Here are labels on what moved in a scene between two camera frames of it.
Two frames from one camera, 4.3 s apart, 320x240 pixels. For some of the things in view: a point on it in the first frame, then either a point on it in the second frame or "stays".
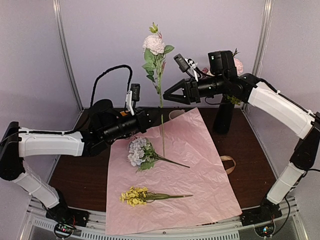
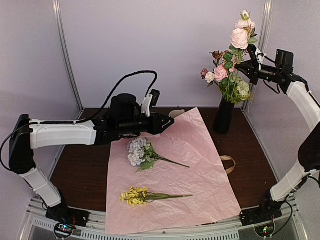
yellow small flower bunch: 134,196 stays
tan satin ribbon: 229,170 stays
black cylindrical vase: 224,116 stays
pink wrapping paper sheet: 187,140 stays
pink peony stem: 155,50 → 242,35
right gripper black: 189,89 → 253,66
